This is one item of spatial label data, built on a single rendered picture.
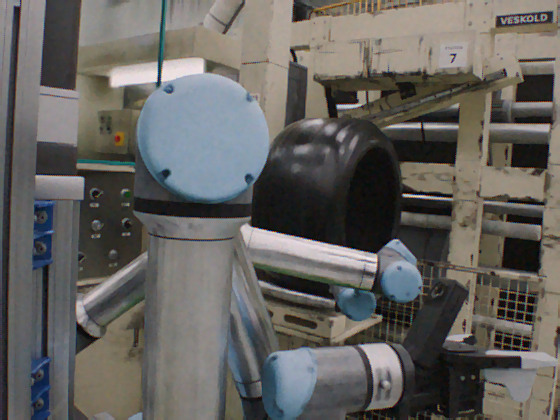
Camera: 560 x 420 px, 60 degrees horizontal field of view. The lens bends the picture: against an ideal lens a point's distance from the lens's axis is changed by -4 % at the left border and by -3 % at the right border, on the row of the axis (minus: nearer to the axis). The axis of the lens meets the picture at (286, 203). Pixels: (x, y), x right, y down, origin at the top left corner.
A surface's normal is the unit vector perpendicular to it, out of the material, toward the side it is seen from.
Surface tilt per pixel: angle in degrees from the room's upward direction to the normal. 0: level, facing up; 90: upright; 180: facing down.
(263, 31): 90
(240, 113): 82
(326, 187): 80
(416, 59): 90
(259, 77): 90
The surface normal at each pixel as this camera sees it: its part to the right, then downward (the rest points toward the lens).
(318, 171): -0.25, -0.34
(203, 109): 0.35, -0.06
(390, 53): -0.57, 0.01
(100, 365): 0.82, 0.09
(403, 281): -0.03, 0.06
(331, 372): 0.32, -0.48
